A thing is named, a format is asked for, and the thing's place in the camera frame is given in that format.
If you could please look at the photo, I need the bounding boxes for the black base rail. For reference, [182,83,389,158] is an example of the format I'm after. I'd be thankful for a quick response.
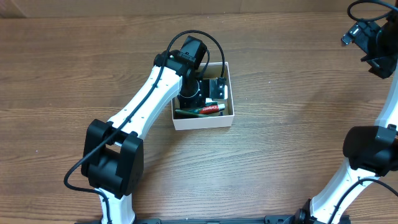
[134,215,295,224]

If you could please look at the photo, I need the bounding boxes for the white cardboard box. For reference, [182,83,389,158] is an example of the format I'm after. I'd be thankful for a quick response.
[171,62,235,130]

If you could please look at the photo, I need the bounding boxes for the green toothbrush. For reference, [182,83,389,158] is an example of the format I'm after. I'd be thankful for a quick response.
[175,98,216,118]

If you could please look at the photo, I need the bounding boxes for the red green toothpaste tube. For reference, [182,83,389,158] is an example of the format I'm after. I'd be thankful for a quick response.
[199,104,225,114]

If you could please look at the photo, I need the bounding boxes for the green soap box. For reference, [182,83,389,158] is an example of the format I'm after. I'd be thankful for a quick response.
[205,98,218,106]

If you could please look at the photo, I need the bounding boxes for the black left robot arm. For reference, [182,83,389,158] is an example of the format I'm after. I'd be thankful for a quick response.
[80,31,228,223]

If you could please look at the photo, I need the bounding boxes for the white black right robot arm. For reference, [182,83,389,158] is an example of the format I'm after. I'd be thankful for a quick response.
[287,10,397,223]

